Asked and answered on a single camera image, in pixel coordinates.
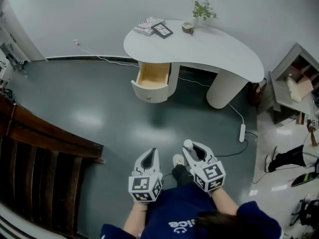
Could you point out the black office chair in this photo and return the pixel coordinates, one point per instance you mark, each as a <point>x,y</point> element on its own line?
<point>309,213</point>

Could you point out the person's left forearm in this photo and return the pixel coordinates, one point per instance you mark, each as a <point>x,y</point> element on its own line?
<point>135,220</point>

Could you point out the white curved desk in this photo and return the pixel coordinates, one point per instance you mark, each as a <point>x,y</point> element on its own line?
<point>204,48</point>

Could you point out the white power strip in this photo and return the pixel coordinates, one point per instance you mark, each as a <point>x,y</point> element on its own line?
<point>242,133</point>

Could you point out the printed black and white book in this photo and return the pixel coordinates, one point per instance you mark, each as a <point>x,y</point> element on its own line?
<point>144,27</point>

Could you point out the person's blue sweatshirt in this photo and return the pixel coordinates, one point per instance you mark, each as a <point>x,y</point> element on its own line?
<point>179,208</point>

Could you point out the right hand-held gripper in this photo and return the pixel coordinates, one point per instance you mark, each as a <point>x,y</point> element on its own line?
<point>209,175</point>

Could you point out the metal equipment stand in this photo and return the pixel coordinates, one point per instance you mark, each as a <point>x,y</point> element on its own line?
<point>11,56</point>

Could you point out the white vase with green plant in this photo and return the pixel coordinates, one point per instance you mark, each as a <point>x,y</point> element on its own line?
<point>202,11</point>

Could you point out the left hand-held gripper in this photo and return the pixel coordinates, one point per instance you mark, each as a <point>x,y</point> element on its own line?
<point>143,185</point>

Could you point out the person's black trouser leg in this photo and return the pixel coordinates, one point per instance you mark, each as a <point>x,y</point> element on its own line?
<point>183,175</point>

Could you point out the small white object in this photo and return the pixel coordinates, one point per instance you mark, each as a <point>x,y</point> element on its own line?
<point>187,144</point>

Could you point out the beige ceramic cup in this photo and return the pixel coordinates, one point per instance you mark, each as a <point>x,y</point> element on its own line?
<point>187,26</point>

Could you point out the cream wooden drawer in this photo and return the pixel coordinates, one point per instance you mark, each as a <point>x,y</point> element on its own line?
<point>152,78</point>

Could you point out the person's white shoe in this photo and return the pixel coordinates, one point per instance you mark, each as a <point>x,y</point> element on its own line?
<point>178,159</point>

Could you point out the dark wooden bench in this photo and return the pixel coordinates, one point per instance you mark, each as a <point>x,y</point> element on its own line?
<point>37,153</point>

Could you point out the grey shelf cabinet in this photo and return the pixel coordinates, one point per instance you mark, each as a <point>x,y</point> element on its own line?
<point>281,96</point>

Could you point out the black picture frame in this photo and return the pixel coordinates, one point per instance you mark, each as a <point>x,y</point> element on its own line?
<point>162,30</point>

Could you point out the person's right forearm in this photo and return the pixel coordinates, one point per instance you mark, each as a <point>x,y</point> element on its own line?
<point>224,202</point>

